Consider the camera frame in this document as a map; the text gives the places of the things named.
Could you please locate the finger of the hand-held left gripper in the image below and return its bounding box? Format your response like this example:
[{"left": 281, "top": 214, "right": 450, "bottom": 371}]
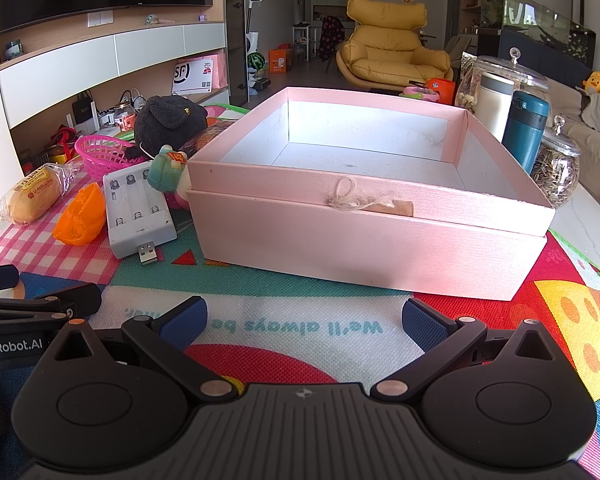
[
  {"left": 0, "top": 282, "right": 102, "bottom": 335},
  {"left": 0, "top": 266, "right": 21, "bottom": 295}
]

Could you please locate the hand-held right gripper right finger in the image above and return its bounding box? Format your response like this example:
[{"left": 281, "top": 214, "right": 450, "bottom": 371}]
[{"left": 370, "top": 298, "right": 561, "bottom": 403}]

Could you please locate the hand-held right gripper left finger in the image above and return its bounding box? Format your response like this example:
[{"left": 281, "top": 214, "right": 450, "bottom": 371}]
[{"left": 55, "top": 296, "right": 236, "bottom": 402}]

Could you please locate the orange plastic shell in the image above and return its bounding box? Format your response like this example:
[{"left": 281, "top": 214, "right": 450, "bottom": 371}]
[{"left": 52, "top": 182, "right": 107, "bottom": 247}]

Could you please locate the packaged bread roll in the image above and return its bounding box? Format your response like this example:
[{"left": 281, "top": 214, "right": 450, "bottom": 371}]
[{"left": 0, "top": 162, "right": 81, "bottom": 226}]

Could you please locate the white battery charger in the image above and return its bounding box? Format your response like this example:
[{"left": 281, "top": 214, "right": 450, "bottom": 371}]
[{"left": 102, "top": 160, "right": 178, "bottom": 266}]

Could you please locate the pink cardboard box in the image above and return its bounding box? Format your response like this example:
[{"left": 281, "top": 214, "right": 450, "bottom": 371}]
[{"left": 186, "top": 86, "right": 556, "bottom": 302}]

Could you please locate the pink plastic basket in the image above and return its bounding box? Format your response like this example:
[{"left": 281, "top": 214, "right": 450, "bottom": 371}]
[{"left": 75, "top": 135, "right": 148, "bottom": 181}]

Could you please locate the black plush toy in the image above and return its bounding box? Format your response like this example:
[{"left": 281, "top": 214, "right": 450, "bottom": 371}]
[{"left": 132, "top": 95, "right": 208, "bottom": 158}]

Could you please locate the colourful printed play mat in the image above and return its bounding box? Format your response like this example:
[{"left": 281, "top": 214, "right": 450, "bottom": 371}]
[{"left": 0, "top": 102, "right": 600, "bottom": 480}]

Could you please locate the green and pink toy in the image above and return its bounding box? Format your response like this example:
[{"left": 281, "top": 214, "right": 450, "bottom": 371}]
[{"left": 147, "top": 145, "right": 193, "bottom": 209}]

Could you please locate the red labelled jar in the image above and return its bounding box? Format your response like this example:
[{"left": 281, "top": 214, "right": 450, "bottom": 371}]
[{"left": 115, "top": 102, "right": 138, "bottom": 131}]

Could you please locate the small glass jar of seeds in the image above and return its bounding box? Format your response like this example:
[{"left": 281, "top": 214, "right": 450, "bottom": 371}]
[{"left": 530, "top": 115, "right": 582, "bottom": 209}]

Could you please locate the teal thermos bottle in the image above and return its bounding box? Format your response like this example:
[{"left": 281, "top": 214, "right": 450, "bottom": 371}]
[{"left": 500, "top": 91, "right": 551, "bottom": 176}]

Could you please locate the white thermos bottle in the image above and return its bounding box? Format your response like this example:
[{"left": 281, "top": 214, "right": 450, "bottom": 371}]
[{"left": 472, "top": 72, "right": 516, "bottom": 143}]

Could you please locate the pink toy bowl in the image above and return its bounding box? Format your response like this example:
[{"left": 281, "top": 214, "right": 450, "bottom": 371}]
[{"left": 402, "top": 86, "right": 441, "bottom": 102}]

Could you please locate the large glass jar of nuts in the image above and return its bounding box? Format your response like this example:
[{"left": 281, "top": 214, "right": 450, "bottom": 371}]
[{"left": 454, "top": 47, "right": 551, "bottom": 116}]

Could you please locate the white courier envelope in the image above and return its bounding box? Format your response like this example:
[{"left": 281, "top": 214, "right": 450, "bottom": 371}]
[{"left": 171, "top": 57, "right": 215, "bottom": 95}]

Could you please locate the pink paper bag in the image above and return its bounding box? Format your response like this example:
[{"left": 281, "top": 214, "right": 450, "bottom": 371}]
[{"left": 212, "top": 52, "right": 228, "bottom": 88}]

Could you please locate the white and wood TV cabinet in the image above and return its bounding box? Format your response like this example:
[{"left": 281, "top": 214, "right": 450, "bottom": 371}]
[{"left": 0, "top": 5, "right": 231, "bottom": 161}]

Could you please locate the yellow leather armchair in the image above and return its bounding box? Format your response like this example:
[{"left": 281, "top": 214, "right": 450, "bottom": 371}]
[{"left": 335, "top": 0, "right": 453, "bottom": 93}]

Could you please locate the orange cardboard box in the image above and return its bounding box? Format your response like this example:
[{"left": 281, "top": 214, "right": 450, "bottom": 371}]
[{"left": 268, "top": 47, "right": 293, "bottom": 73}]

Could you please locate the white stick vacuum cleaner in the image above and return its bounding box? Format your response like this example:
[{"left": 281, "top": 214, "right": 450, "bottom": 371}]
[{"left": 242, "top": 0, "right": 271, "bottom": 96}]

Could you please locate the chair with dotted cloth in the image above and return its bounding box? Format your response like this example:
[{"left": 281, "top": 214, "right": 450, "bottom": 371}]
[{"left": 317, "top": 15, "right": 348, "bottom": 73}]

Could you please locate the white trolley shelf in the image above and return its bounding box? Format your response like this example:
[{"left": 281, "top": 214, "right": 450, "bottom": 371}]
[{"left": 291, "top": 22, "right": 317, "bottom": 63}]

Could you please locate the glass aquarium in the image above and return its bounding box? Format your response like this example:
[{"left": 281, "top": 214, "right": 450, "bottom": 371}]
[{"left": 480, "top": 0, "right": 598, "bottom": 68}]

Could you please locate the red strap bag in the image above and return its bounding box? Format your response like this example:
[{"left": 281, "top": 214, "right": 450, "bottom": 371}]
[{"left": 50, "top": 125, "right": 81, "bottom": 151}]

